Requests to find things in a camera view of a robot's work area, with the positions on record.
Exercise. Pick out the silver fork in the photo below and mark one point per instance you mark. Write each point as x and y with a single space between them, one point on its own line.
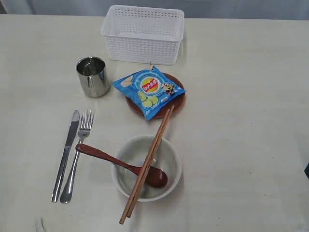
83 132

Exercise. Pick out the blue chips bag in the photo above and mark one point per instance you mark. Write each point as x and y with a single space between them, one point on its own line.
149 89

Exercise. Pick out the silver foil packet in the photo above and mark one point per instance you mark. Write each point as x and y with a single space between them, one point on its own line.
92 76

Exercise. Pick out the wooden chopstick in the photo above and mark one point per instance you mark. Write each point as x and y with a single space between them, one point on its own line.
147 170
144 167

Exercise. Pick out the white speckled bowl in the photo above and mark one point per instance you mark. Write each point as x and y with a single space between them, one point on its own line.
134 153

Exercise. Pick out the silver table knife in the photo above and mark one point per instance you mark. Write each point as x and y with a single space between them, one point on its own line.
69 141

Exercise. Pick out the white perforated plastic basket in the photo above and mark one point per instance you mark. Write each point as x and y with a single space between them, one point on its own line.
143 34

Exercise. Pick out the brown wooden spoon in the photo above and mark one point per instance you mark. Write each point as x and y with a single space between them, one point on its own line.
155 178

